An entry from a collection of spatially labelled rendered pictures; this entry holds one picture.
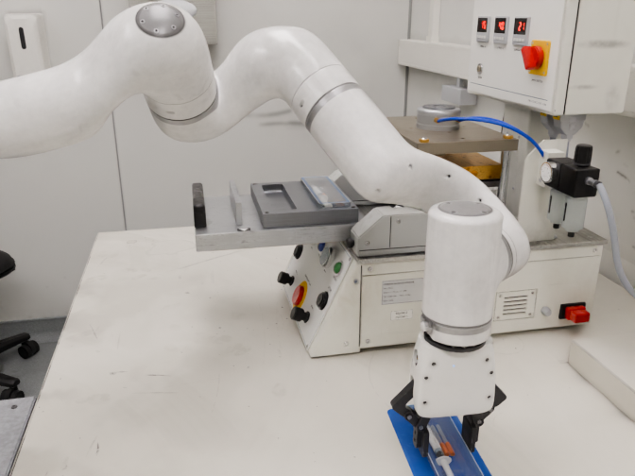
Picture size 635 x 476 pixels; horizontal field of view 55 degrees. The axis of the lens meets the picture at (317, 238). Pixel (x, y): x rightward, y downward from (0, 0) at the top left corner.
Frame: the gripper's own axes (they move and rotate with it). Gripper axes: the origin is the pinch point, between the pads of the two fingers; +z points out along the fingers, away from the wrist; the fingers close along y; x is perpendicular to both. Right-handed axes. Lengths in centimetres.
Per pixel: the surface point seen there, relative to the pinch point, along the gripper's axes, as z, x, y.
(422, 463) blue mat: 3.4, -0.6, -3.1
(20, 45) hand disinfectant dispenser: -42, 173, -97
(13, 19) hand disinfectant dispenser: -50, 173, -97
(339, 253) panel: -12.5, 35.5, -7.9
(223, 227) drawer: -18.6, 35.2, -27.9
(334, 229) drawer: -17.9, 33.3, -9.2
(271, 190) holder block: -20, 52, -18
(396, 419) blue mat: 3.4, 8.9, -4.1
